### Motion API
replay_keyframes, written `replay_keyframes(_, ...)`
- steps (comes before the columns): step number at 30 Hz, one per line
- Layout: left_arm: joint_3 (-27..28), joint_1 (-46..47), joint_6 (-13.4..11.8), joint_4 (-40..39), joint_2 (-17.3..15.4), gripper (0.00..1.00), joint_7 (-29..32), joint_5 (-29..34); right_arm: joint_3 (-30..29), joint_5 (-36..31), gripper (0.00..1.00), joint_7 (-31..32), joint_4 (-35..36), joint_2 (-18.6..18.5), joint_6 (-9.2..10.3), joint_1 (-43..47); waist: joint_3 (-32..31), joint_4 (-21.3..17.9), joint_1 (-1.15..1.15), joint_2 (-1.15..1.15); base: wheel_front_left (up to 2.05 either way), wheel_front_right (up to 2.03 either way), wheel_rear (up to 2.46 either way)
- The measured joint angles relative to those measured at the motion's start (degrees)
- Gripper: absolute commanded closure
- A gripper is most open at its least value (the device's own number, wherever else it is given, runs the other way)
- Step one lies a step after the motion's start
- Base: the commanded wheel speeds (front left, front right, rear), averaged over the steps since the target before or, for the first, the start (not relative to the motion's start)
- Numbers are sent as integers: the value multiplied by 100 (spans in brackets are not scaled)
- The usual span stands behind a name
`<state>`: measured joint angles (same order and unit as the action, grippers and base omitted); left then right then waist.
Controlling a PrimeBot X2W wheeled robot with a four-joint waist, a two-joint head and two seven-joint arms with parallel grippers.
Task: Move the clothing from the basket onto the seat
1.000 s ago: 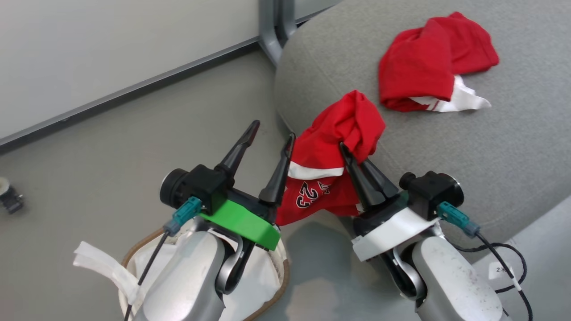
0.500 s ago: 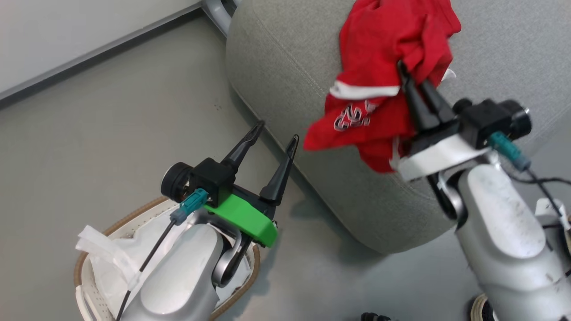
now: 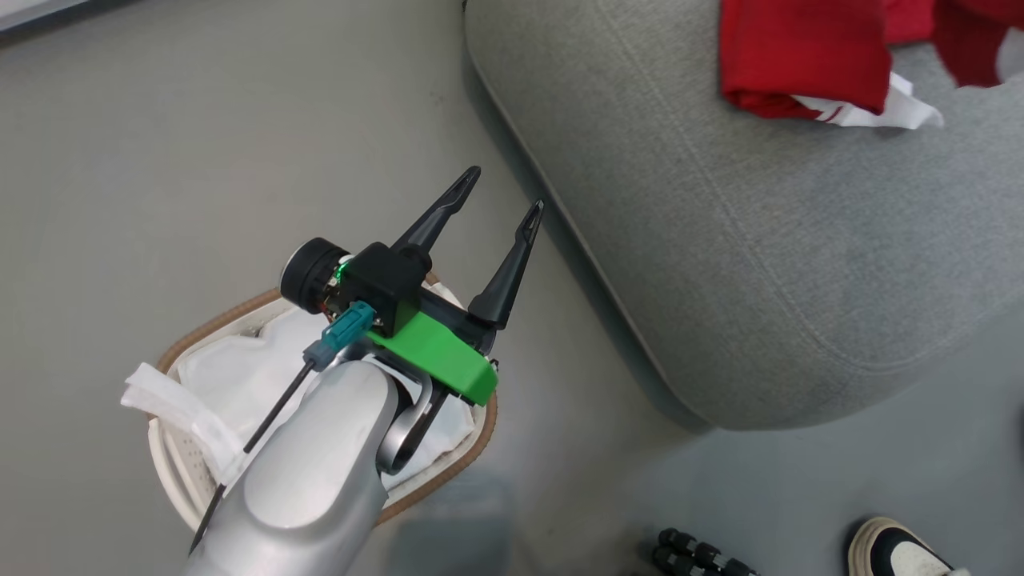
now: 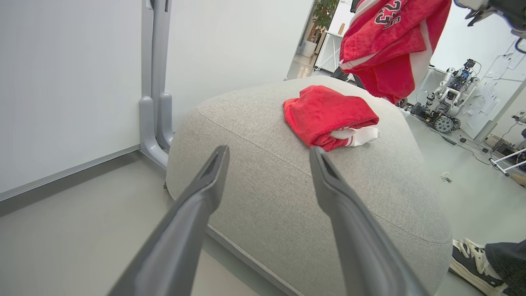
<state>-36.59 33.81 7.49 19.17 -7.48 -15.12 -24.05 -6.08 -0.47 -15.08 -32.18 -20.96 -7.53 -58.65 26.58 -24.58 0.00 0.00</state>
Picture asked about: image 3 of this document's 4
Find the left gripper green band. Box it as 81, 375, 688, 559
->
362, 166, 546, 407

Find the red and white garment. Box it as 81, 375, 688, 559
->
718, 0, 1024, 131

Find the grey fabric sofa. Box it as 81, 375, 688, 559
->
463, 0, 1024, 434

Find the white laundry basket brown rim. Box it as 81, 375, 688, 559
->
147, 274, 499, 535

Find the white basket liner cloth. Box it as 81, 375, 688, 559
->
121, 302, 478, 490

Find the black ribbed tube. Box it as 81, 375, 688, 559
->
657, 527, 758, 576
651, 545, 708, 576

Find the black and white shoe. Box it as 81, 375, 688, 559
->
847, 517, 974, 576

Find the teal cable connector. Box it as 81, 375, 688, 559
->
302, 301, 378, 372

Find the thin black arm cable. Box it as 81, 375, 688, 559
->
189, 358, 318, 554

